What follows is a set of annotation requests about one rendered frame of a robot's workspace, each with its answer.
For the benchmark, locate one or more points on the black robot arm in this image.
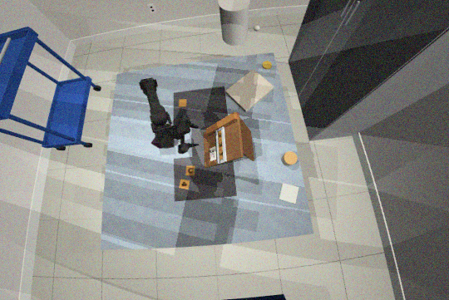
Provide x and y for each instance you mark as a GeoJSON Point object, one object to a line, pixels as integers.
{"type": "Point", "coordinates": [159, 116]}

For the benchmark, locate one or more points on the brown board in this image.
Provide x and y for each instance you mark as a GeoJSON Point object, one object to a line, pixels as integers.
{"type": "Point", "coordinates": [236, 140]}

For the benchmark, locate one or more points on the beige rectangular block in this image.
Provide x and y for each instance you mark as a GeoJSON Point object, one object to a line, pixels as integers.
{"type": "Point", "coordinates": [249, 90]}

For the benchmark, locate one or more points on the grey cylindrical container with tan lid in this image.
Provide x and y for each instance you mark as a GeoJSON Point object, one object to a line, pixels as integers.
{"type": "Point", "coordinates": [289, 158]}

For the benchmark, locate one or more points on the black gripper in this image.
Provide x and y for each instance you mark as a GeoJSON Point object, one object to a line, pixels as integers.
{"type": "Point", "coordinates": [183, 147]}

